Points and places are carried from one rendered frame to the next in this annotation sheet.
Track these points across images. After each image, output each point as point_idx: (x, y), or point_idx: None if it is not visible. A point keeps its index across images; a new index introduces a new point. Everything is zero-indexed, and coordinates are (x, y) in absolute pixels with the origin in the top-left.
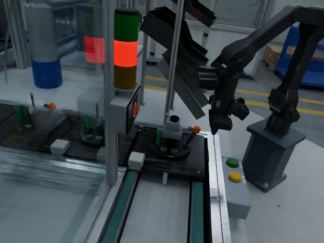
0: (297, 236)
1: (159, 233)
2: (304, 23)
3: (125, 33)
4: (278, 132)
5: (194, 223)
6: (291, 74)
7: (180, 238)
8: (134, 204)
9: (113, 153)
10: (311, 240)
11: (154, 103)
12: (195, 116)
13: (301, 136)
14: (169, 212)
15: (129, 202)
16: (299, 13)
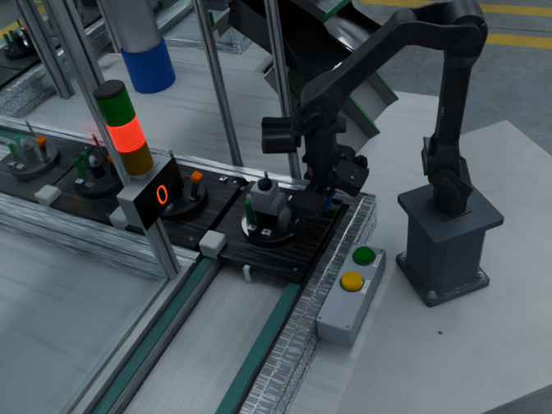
0: (439, 384)
1: (215, 348)
2: None
3: (109, 119)
4: (443, 211)
5: (255, 343)
6: (439, 119)
7: (237, 359)
8: (200, 305)
9: (156, 242)
10: (460, 393)
11: None
12: None
13: (490, 220)
14: (240, 322)
15: (197, 301)
16: (404, 33)
